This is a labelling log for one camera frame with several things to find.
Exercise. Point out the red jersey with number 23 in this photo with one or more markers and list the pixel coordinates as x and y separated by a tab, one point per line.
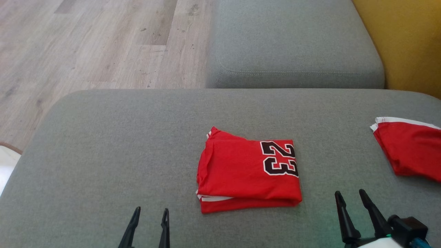
234	172

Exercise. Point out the red shorts with white trim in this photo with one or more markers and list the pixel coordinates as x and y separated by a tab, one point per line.
413	155

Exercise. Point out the small grey sofa seat cushion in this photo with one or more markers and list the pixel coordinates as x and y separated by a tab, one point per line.
293	38

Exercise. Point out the white object with brown edge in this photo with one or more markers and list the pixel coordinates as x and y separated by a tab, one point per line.
7	165

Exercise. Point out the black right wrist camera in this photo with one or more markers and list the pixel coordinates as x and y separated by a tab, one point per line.
408	227

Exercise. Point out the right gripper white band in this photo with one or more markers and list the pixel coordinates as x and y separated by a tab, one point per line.
379	244

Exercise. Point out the large grey sofa seat cushion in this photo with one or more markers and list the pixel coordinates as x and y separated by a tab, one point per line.
120	155

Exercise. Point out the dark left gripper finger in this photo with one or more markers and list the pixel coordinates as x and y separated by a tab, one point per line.
131	230
164	230

